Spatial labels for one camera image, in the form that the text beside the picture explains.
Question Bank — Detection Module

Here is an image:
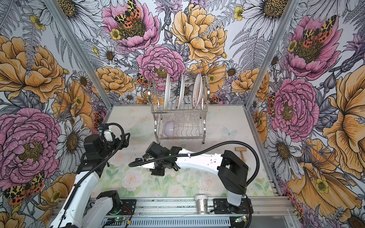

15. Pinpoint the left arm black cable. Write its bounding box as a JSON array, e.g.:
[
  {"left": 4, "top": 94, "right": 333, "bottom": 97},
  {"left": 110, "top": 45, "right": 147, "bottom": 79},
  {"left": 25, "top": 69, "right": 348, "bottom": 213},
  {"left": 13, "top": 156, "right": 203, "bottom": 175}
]
[{"left": 64, "top": 123, "right": 126, "bottom": 211}]

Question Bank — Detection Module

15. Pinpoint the chrome two-tier dish rack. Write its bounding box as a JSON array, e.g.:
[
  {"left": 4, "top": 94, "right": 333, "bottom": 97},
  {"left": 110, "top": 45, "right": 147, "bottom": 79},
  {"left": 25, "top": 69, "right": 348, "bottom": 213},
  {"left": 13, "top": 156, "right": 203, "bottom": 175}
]
[{"left": 147, "top": 76, "right": 210, "bottom": 143}]

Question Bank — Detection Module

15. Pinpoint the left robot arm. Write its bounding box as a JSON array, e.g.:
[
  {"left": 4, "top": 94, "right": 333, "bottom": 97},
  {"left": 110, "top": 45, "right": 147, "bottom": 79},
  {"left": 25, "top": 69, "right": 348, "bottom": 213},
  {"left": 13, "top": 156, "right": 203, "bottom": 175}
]
[{"left": 49, "top": 131, "right": 130, "bottom": 228}]

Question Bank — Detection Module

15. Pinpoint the white cylinder on rail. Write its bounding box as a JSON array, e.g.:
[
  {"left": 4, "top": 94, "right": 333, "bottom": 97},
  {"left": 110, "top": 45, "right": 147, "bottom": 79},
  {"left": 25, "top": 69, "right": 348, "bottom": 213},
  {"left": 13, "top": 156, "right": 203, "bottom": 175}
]
[{"left": 195, "top": 195, "right": 208, "bottom": 214}]

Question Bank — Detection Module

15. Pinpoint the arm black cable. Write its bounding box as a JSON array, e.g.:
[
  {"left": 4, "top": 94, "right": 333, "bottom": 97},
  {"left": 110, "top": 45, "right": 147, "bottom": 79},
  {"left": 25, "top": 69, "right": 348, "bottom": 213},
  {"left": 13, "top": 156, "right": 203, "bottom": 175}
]
[
  {"left": 128, "top": 140, "right": 260, "bottom": 186},
  {"left": 64, "top": 123, "right": 126, "bottom": 211}
]

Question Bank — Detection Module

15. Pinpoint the small wooden mallet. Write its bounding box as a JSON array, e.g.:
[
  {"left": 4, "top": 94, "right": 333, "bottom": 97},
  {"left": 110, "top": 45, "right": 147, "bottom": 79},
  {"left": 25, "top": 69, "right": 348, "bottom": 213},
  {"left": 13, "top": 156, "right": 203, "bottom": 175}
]
[{"left": 235, "top": 146, "right": 248, "bottom": 162}]

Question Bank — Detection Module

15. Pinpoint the dark rimmed white plate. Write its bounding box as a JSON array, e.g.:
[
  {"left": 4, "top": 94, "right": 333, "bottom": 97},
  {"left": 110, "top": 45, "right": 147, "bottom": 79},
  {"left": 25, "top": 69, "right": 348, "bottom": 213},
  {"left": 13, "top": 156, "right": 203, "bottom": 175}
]
[{"left": 176, "top": 75, "right": 185, "bottom": 109}]

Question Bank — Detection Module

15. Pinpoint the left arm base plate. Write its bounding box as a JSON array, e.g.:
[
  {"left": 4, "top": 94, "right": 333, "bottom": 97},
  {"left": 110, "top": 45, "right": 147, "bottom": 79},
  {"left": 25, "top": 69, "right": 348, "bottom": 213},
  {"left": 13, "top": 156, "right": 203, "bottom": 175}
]
[{"left": 107, "top": 199, "right": 137, "bottom": 216}]

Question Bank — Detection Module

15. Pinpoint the aluminium front rail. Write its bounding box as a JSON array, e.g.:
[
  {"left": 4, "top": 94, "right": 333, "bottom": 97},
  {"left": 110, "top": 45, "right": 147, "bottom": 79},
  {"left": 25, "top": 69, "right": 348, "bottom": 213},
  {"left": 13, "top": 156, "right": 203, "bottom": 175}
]
[{"left": 121, "top": 196, "right": 295, "bottom": 218}]

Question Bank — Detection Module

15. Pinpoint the pink patterned white plate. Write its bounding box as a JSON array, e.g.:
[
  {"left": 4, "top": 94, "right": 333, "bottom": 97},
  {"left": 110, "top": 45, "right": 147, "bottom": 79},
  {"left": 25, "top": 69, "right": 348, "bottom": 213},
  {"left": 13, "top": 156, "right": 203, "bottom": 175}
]
[{"left": 192, "top": 73, "right": 203, "bottom": 108}]

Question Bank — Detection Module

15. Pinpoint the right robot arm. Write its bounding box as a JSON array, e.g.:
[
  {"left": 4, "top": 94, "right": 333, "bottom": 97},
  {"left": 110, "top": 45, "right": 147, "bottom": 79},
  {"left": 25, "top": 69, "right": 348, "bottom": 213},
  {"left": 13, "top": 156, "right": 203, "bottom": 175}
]
[{"left": 138, "top": 142, "right": 249, "bottom": 207}]

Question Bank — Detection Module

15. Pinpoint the lavender bowl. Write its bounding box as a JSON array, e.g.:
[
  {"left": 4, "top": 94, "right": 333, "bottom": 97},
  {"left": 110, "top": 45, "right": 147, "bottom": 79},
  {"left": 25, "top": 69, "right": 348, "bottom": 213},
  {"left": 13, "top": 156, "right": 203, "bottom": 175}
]
[{"left": 163, "top": 121, "right": 175, "bottom": 138}]

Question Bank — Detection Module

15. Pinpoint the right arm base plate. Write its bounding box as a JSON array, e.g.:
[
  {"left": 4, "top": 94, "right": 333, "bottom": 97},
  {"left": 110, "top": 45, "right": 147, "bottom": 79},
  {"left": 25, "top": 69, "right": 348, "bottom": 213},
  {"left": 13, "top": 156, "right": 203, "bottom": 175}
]
[{"left": 213, "top": 198, "right": 254, "bottom": 215}]

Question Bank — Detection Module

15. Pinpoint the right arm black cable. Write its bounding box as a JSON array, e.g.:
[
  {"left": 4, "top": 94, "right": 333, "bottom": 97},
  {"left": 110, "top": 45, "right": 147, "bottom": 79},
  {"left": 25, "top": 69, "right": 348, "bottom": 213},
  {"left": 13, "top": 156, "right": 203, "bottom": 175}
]
[{"left": 128, "top": 140, "right": 260, "bottom": 186}]

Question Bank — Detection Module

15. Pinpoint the green rimmed white plate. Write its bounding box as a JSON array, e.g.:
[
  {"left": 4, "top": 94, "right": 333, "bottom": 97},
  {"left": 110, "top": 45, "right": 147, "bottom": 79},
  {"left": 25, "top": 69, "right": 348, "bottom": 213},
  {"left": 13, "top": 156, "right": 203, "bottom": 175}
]
[{"left": 163, "top": 75, "right": 171, "bottom": 109}]

